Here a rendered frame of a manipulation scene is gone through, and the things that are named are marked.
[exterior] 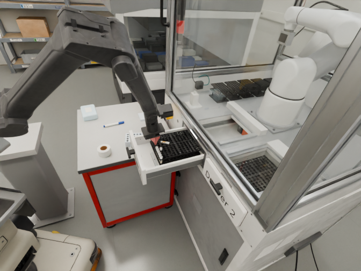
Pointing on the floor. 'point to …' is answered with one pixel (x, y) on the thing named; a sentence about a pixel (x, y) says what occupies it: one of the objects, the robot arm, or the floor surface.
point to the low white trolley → (118, 166)
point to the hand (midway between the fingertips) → (154, 142)
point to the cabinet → (208, 263)
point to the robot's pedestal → (37, 178)
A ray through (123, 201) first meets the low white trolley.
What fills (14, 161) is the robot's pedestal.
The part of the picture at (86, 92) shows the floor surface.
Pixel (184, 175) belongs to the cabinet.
